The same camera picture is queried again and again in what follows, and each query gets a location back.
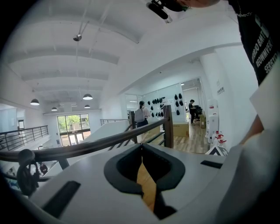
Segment cardboard box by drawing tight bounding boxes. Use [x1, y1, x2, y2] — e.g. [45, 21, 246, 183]
[199, 113, 207, 130]
[172, 122, 190, 138]

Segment person's shorts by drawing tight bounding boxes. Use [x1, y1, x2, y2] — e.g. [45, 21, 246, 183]
[249, 84, 280, 140]

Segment head-worn black camera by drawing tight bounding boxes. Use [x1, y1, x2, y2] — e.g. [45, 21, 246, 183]
[146, 0, 174, 24]

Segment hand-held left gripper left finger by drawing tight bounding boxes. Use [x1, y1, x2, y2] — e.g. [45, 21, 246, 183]
[28, 143, 161, 224]

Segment large glass entrance window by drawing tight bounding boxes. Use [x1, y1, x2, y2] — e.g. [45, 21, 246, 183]
[56, 113, 91, 147]

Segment black items on wall display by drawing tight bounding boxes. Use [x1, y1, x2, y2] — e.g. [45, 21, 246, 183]
[146, 92, 185, 118]

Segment person's black printed t-shirt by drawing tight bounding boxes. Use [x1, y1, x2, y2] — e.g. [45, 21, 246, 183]
[227, 0, 280, 86]

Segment dark wood and metal railing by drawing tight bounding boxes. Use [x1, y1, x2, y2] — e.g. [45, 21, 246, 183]
[0, 105, 175, 197]

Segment white bottles with red caps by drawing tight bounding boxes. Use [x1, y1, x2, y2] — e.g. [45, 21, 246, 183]
[210, 130, 228, 151]

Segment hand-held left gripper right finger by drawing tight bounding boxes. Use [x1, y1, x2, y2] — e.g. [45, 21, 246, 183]
[142, 143, 228, 224]

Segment white water dispenser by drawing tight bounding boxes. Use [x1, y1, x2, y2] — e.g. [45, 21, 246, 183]
[206, 99, 220, 141]

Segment person's head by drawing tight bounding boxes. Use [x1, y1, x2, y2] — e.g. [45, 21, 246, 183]
[176, 0, 220, 11]

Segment silver chain necklace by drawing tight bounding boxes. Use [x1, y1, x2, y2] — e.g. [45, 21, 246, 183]
[237, 3, 252, 18]

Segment black office chair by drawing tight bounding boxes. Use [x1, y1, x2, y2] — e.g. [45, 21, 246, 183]
[16, 148, 42, 197]

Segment person's right forearm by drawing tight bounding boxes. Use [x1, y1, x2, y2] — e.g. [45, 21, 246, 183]
[239, 113, 267, 146]

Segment black balcony railing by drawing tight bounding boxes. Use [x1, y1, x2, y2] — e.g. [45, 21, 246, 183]
[0, 125, 49, 151]

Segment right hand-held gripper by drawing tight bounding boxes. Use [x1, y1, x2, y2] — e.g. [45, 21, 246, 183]
[205, 128, 280, 224]

